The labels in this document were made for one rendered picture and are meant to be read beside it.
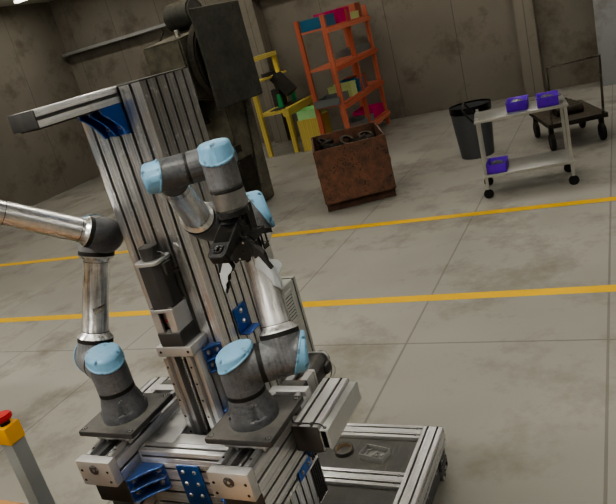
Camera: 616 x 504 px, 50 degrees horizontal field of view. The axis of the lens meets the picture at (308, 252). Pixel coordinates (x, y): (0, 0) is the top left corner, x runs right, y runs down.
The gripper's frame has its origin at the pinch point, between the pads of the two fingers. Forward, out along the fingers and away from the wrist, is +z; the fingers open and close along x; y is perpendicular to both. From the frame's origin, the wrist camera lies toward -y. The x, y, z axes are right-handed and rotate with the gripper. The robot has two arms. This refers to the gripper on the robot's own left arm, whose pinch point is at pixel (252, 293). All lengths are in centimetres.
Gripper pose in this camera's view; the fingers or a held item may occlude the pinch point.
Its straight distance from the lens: 151.4
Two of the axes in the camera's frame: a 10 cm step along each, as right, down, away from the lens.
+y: 3.9, -3.9, 8.3
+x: -8.9, 0.8, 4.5
